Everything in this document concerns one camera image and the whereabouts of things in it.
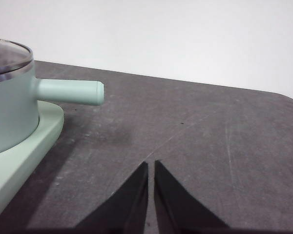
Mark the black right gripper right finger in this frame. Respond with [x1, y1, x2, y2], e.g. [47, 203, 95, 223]
[154, 160, 293, 234]

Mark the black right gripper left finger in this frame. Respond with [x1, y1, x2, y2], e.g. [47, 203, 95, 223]
[26, 161, 149, 234]

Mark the mint green steamer pot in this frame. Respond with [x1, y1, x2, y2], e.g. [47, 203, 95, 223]
[0, 60, 105, 156]

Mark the mint green breakfast machine base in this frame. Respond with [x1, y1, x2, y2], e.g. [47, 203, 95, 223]
[0, 100, 65, 222]

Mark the glass lid with green knob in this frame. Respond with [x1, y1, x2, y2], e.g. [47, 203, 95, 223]
[0, 38, 33, 82]

